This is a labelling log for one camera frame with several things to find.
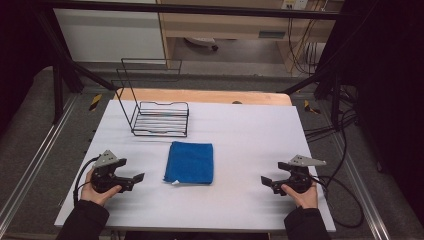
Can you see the person's left hand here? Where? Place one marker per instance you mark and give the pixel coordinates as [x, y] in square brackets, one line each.
[96, 196]

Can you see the white device under desk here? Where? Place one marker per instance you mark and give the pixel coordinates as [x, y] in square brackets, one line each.
[201, 41]

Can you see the wooden table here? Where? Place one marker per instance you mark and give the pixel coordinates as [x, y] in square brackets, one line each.
[206, 96]

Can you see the black metal stand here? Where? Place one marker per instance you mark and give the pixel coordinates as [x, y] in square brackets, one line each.
[58, 76]
[335, 83]

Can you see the blue folded towel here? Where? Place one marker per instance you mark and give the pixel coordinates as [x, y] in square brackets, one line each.
[190, 163]

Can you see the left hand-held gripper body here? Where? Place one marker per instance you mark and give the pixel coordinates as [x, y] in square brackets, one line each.
[104, 178]

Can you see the black horizontal frame bar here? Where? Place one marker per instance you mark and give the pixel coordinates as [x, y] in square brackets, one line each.
[186, 8]

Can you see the yellow black tape strip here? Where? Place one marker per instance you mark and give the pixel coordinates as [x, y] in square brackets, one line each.
[95, 102]
[310, 107]

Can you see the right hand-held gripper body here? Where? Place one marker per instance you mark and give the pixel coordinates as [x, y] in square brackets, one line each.
[300, 176]

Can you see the aluminium rail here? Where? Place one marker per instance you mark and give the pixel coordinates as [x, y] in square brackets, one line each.
[363, 196]
[36, 160]

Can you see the person's right hand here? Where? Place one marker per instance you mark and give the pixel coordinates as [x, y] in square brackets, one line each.
[305, 197]

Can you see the white cabinet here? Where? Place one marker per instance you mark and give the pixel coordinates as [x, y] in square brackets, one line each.
[110, 36]

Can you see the light wooden desk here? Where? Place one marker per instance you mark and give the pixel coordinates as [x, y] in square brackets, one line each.
[233, 26]

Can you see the white power strip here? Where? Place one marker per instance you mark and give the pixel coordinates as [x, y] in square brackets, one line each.
[295, 4]

